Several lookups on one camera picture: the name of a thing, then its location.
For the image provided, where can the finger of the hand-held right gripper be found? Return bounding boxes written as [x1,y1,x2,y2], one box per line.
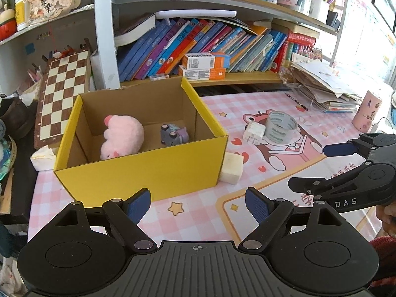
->
[288,165,370,199]
[323,132,396,165]

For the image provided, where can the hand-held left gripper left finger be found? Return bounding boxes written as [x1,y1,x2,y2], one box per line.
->
[53,188,158,252]

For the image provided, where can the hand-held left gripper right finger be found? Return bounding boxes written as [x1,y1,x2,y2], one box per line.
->
[239,187,345,252]

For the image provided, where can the yellow cardboard box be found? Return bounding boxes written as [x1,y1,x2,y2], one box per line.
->
[53,76,230,208]

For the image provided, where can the person's right forearm red sleeve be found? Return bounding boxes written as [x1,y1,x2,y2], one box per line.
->
[369,235,396,283]

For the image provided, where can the person's right hand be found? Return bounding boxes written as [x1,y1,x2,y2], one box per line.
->
[375,202,396,238]

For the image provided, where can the pink printed desk mat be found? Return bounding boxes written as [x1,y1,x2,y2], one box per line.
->
[28,90,388,246]

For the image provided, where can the white foam block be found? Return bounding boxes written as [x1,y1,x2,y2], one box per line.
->
[219,152,244,185]

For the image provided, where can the pink cylinder cup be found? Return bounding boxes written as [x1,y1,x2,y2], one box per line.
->
[352,89,383,132]

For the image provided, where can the black pen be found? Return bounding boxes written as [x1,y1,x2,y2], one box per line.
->
[285,92,309,111]

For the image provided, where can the clear tape roll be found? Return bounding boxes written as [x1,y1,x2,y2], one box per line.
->
[264,110,299,145]

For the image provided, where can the pile of papers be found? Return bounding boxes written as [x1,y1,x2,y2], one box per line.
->
[278,52,363,114]

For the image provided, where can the pink plush toy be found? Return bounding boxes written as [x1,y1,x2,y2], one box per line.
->
[100,114,145,161]

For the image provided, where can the white plug adapter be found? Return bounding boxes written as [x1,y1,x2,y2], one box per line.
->
[243,121,267,146]

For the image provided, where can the purple toy car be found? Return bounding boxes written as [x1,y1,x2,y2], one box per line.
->
[160,123,189,146]

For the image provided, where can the crumpled white tissue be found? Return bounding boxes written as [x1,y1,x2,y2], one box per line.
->
[30,145,58,172]

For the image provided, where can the small black box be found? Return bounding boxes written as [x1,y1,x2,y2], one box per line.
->
[326,10,341,27]

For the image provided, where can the brown and white chessboard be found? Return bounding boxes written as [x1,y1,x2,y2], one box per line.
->
[33,49,92,150]

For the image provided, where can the orange and white carton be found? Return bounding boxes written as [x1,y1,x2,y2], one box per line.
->
[178,65,226,81]
[181,52,231,70]

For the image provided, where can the white pen holder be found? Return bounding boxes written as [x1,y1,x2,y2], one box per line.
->
[309,0,330,23]

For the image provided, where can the brown leather bag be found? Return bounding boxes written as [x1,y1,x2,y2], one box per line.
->
[0,93,38,140]

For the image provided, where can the row of colourful books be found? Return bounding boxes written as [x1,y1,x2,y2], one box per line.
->
[116,17,320,83]

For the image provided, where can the grey and wooden bookshelf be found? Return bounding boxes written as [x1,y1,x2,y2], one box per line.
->
[92,0,351,89]

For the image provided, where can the thick grey book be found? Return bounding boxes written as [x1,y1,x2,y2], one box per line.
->
[114,13,157,46]

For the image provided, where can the white and pink ornament plaque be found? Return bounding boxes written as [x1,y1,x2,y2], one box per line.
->
[22,0,85,27]

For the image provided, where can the yellow label jar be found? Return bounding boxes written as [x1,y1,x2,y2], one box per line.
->
[14,0,30,32]

